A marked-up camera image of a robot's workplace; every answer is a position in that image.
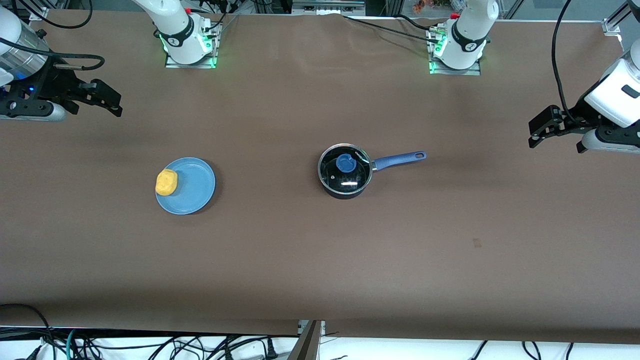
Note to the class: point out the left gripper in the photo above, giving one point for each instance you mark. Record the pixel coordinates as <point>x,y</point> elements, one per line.
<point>575,117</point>

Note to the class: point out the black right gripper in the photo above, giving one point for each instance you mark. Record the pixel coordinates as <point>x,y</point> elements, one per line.
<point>56,84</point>

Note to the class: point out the yellow potato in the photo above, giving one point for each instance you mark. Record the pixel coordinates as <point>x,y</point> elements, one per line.
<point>166,182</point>

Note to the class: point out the glass lid with blue knob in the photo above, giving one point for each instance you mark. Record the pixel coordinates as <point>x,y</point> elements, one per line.
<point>345,162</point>

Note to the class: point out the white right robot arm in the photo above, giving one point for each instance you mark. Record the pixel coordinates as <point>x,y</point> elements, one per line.
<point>175,25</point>

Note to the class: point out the blue round plate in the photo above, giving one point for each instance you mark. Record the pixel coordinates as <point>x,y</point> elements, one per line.
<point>195,190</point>

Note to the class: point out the orange background object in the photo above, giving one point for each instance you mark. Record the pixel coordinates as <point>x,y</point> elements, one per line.
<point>419,6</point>

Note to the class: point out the brown table cover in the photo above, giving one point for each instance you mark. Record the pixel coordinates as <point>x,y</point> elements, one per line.
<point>300,250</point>

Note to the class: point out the black power plug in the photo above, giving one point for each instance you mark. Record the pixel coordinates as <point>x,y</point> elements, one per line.
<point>271,350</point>

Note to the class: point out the grey aluminium profile bar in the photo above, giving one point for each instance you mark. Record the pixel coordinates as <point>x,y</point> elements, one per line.
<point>306,345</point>

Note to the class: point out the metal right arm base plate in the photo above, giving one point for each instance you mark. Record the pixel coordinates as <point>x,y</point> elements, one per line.
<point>172,64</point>

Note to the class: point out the silver corner bracket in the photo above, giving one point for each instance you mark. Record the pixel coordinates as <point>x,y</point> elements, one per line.
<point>39,14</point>
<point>611,26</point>

